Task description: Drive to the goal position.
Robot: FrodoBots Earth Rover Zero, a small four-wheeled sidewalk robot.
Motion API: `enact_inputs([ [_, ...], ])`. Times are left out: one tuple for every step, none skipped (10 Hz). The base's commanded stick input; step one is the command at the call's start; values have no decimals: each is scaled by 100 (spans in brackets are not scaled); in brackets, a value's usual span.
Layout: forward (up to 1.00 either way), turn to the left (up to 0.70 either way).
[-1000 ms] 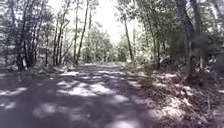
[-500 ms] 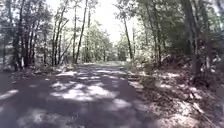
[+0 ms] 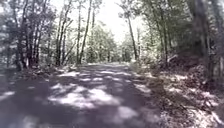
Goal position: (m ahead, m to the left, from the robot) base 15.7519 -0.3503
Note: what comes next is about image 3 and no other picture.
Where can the grey asphalt path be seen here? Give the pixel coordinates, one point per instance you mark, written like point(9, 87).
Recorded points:
point(83, 106)

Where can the wood of trees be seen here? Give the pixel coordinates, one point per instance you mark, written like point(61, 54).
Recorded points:
point(40, 33)

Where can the leaf-covered ground bank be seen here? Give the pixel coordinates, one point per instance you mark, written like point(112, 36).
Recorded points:
point(190, 96)

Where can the leaf-covered ground verge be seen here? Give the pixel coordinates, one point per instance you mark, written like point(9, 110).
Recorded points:
point(26, 72)

